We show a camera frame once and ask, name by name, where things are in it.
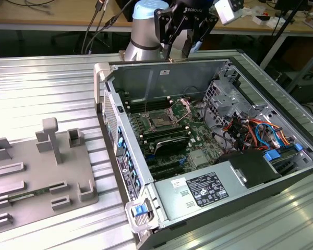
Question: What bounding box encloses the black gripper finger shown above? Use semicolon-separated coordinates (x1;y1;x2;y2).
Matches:
181;14;220;60
154;8;183;60

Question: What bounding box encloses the black RAM slot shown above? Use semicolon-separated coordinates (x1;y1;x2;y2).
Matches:
140;124;190;143
119;94;172;113

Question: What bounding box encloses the CPU socket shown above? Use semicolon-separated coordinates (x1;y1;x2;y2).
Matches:
148;110;173;131

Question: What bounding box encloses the black expansion slot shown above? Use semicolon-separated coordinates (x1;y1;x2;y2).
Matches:
146;158;185;181

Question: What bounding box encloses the open grey PC case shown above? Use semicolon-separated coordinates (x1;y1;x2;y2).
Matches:
93;56;313;250

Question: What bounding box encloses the white box with dark lid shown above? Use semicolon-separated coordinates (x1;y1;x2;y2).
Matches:
252;14;272;26

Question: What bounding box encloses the metal socket cover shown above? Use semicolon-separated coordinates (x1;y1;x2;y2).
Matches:
167;97;193;123

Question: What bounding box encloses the silver perforated drive cage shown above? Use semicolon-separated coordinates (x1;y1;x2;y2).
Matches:
202;80;252;129

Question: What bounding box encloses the black stand pole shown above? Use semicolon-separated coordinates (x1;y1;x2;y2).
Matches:
270;0;299;38

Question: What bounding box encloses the long wooden desk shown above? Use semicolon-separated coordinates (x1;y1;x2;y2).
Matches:
0;0;313;37

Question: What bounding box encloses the green motherboard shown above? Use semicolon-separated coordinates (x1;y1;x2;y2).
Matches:
119;90;226;183

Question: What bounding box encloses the black graphics card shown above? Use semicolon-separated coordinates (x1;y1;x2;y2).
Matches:
153;137;190;156

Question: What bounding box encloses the black floor equipment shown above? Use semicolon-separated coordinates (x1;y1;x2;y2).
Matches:
288;72;313;103

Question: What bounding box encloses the silver chipset heat sink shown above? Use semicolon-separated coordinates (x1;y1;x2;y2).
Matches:
189;150;209;168

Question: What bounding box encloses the blue disk carrier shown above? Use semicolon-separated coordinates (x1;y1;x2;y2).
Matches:
264;150;282;164

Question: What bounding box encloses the grey power supply with label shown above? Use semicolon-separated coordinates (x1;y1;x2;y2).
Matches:
153;159;248;222

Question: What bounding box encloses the blue case latch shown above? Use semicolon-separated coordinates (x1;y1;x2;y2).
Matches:
131;205;147;217

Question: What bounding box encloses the grey parts rack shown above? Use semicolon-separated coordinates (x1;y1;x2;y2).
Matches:
0;117;100;228

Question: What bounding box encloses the green RAM stick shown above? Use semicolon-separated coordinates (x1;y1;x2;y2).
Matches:
9;186;52;203

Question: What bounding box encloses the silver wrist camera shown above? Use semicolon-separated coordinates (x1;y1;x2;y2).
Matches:
214;0;245;26

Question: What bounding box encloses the black camera cable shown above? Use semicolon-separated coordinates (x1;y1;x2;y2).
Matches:
82;0;133;55

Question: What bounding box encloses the orange red wire bundle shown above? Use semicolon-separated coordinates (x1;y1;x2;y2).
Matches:
231;116;296;152

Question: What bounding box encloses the blue wire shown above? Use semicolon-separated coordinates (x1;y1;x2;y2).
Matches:
255;121;280;149

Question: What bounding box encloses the black air duct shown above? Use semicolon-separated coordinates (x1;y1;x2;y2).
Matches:
214;149;283;189

